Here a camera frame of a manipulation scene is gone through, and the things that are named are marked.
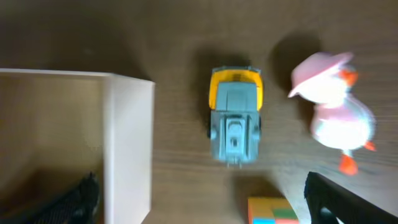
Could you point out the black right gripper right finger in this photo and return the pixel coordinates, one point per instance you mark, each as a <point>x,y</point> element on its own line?
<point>331,203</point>

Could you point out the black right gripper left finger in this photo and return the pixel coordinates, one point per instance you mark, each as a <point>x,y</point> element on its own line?
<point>78,205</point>

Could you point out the multicolour puzzle cube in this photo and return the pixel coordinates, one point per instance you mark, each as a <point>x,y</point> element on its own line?
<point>270,210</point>

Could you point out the white duck toy pink hat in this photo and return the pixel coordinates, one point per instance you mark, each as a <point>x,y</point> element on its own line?
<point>340,120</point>

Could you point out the grey yellow toy truck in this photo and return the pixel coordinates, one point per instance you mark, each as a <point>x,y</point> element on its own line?
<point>235,100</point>

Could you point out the white cardboard box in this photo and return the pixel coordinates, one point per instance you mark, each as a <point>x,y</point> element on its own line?
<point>59,126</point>

